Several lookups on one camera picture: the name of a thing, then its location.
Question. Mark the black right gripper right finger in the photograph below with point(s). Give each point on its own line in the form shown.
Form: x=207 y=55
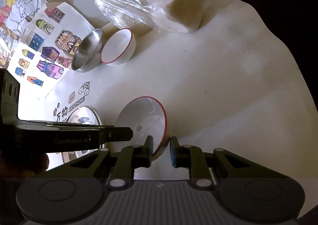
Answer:
x=191 y=158

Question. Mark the houses drawing paper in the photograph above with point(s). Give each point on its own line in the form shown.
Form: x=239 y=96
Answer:
x=44 y=54

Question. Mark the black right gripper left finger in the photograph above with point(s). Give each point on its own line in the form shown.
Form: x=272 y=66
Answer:
x=128 y=160

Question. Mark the deep steel bowl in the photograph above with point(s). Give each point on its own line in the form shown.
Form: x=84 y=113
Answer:
x=87 y=56

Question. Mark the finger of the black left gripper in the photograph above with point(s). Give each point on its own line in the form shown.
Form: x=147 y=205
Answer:
x=115 y=134

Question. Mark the coloured cartoon poster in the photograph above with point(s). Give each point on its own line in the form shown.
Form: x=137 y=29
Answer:
x=15 y=18

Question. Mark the clear plastic bag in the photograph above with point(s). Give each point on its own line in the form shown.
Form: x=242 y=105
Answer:
x=130 y=13

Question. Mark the white bowl red rim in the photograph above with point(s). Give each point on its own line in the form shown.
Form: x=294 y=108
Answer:
x=119 y=48
x=146 y=116

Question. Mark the large steel plate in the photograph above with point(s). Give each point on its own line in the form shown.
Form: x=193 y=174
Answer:
x=83 y=115

